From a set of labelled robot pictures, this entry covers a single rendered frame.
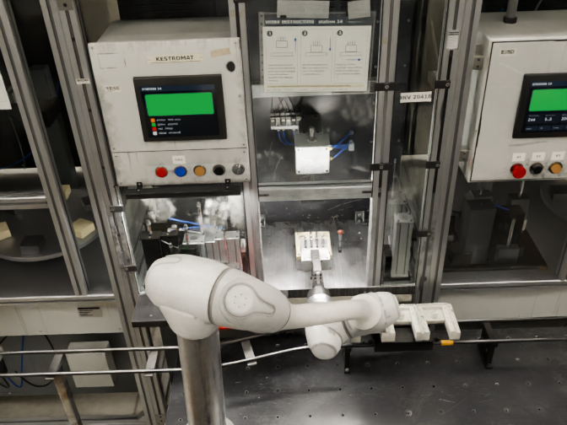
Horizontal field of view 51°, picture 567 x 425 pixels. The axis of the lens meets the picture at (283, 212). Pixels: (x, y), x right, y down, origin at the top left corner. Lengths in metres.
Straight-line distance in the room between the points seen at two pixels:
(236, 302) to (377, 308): 0.61
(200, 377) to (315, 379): 0.76
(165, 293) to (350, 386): 1.00
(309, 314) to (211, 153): 0.62
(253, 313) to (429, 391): 1.08
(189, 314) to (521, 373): 1.35
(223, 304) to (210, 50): 0.77
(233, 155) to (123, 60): 0.42
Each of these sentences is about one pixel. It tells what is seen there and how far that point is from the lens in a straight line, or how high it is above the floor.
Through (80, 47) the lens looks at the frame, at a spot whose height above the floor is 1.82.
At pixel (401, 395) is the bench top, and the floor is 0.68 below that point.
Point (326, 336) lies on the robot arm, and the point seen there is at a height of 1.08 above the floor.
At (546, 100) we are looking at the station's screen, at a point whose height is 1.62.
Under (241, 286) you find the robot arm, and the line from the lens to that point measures 1.24.
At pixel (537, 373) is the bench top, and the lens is 2.35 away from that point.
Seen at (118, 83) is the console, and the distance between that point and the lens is 1.81.
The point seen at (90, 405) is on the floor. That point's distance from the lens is 3.17.
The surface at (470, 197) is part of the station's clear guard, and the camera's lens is 2.07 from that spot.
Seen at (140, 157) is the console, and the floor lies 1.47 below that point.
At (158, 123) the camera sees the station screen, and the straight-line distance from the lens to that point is 1.81.
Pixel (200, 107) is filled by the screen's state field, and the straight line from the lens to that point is 1.77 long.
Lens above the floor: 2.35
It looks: 34 degrees down
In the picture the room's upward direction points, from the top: 2 degrees counter-clockwise
